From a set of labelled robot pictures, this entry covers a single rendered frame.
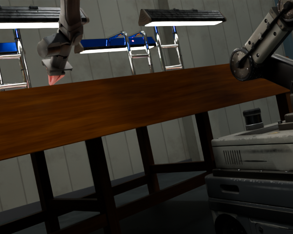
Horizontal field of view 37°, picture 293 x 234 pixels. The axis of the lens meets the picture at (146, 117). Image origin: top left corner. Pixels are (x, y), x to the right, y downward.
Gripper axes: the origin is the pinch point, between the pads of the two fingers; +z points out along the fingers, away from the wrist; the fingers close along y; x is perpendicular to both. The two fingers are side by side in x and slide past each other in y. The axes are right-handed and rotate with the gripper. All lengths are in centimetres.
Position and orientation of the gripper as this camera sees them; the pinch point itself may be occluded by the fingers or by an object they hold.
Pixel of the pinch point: (50, 83)
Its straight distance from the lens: 169.9
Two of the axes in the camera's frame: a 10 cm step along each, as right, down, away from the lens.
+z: -3.9, 7.3, 5.6
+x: 5.9, 6.6, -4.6
